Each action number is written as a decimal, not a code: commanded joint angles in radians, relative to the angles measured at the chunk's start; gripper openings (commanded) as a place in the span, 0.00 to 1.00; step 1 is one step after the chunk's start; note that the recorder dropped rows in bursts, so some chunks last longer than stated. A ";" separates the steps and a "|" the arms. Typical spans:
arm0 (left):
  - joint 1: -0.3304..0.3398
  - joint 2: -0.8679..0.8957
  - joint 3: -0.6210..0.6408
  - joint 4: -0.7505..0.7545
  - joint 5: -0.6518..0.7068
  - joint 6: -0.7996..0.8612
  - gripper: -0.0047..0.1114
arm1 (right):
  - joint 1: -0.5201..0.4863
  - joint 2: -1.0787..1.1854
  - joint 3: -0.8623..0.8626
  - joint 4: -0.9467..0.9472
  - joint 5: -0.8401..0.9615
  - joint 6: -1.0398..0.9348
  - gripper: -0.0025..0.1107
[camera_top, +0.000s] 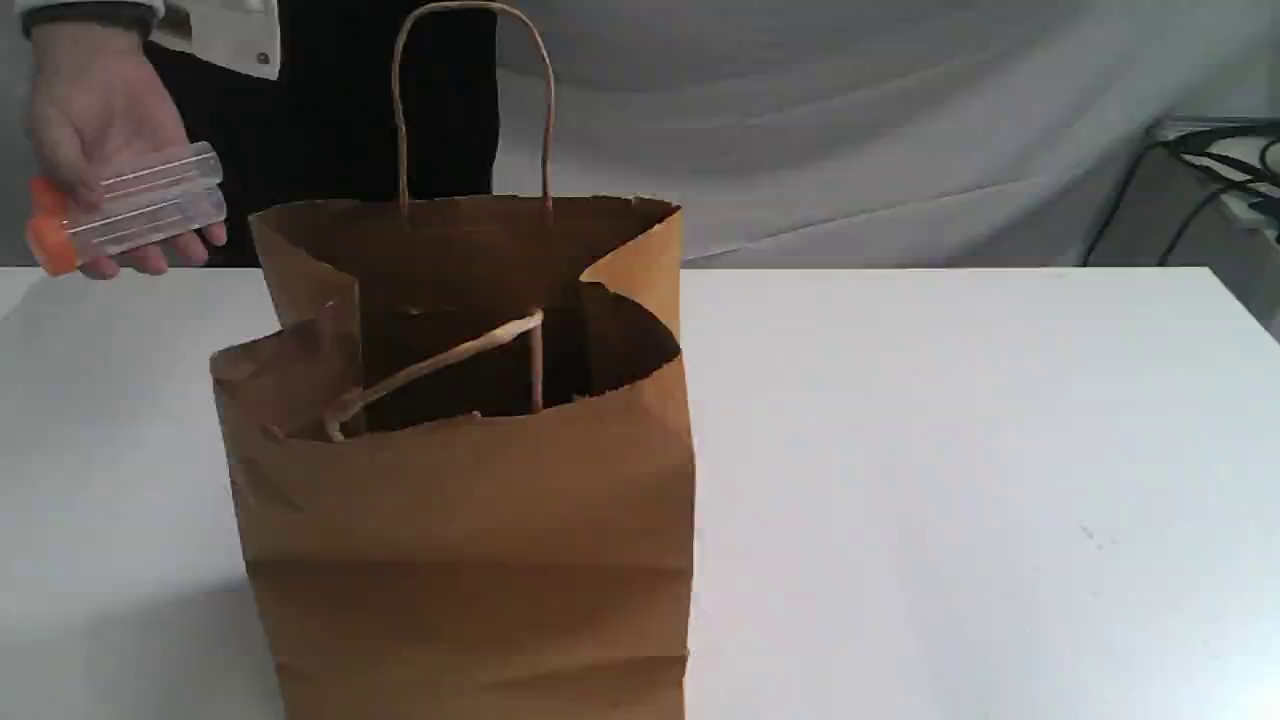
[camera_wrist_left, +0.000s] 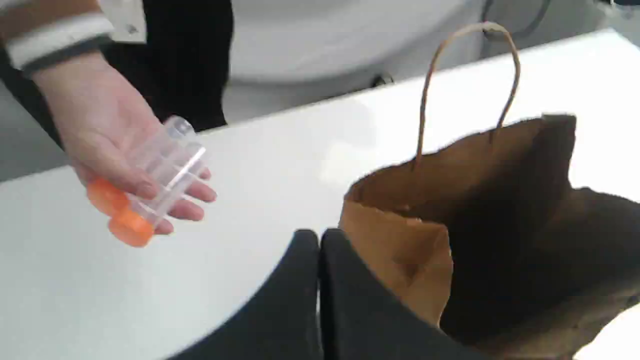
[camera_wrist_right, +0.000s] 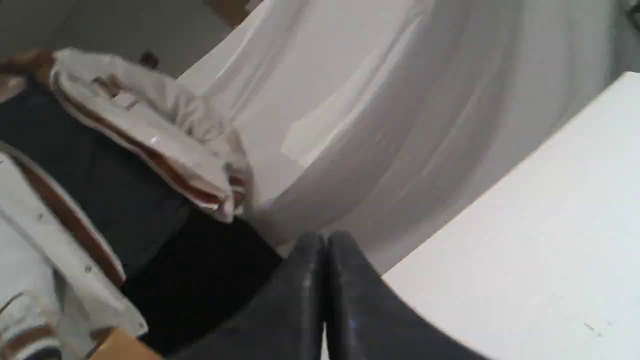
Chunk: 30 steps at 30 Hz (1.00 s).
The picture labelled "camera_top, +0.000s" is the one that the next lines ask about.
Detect person's bare hand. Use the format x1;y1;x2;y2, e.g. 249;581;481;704
24;22;228;281

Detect clear tube with orange cap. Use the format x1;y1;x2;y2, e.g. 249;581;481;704
26;142;227;277

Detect brown paper bag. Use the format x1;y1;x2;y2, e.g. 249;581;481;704
209;1;698;720

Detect person in black and white clothing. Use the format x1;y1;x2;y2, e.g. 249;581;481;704
18;0;500;268

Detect grey side table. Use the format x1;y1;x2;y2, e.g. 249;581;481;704
1078;117;1279;337

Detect black cables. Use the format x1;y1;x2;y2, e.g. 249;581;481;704
1082;120;1280;266

